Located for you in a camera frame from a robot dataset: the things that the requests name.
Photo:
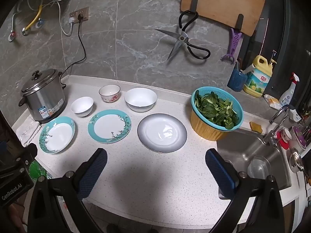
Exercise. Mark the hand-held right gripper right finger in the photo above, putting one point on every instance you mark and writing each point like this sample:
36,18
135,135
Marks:
220,172

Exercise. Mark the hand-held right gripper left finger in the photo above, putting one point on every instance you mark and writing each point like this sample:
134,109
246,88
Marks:
93,172

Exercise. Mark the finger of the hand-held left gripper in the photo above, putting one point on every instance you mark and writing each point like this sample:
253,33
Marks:
29,154

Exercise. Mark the deep teal floral plate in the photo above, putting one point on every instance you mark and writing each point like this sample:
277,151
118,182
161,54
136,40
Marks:
58,136

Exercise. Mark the small plain white bowl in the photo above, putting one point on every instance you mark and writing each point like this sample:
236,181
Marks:
82,104

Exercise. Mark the grey rimmed white plate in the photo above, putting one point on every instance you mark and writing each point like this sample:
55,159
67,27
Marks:
161,132

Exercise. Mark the dark rimmed floral bowl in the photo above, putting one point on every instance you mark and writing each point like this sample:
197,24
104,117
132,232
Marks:
109,92

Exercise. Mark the large white bowl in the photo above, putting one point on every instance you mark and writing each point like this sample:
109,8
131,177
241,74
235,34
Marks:
140,98

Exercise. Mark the green plastic bag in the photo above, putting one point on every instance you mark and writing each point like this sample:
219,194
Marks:
36,171

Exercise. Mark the white folded cloth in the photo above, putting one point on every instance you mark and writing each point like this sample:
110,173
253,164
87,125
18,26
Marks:
28,131

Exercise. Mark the stainless steel sink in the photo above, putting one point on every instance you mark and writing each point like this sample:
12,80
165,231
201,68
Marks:
238,148

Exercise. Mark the yellow basin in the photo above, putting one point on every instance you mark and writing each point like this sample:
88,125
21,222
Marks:
206,131

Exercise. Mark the stainless steel rice cooker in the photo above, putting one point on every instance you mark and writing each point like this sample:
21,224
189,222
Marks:
43,99

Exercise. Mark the yellow sponge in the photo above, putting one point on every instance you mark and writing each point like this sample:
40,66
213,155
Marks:
255,126

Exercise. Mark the teal colander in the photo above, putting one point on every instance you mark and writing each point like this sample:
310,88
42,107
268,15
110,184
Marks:
241,117

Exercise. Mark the chrome faucet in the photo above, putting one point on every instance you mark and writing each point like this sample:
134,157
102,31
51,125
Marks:
268,138

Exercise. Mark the leafy greens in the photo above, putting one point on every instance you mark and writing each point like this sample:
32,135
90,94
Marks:
216,111

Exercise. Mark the red rubber mat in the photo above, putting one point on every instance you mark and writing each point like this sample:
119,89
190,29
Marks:
283,143

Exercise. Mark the metal strainer ladle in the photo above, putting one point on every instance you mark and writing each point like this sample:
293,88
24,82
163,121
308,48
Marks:
295,160

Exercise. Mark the small floral cup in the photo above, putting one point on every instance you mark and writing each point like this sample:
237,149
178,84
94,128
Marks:
288,134

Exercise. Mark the yellow and white packet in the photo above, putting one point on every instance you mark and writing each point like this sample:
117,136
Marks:
272,102

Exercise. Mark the white and purple holder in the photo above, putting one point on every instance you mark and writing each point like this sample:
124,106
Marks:
301,138

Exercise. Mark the blue utensil holder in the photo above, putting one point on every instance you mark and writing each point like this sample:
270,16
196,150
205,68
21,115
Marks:
235,80

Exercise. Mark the white plastic holder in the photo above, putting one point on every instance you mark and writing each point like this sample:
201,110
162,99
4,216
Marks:
295,115

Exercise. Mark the yellow detergent bottle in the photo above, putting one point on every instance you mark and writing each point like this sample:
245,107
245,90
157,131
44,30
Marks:
257,82

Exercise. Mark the white spray bottle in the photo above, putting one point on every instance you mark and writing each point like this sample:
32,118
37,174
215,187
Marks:
288,94

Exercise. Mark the purple peeler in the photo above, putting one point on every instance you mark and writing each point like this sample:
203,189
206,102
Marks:
235,38

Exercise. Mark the dark window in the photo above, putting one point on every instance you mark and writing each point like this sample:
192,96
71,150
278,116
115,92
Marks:
274,17

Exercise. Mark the wooden cutting board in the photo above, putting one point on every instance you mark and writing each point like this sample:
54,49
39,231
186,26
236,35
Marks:
223,0

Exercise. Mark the wall socket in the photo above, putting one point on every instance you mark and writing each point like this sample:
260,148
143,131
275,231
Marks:
85,12

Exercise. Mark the black wall hook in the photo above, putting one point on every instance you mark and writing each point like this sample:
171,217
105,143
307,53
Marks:
239,20
194,3

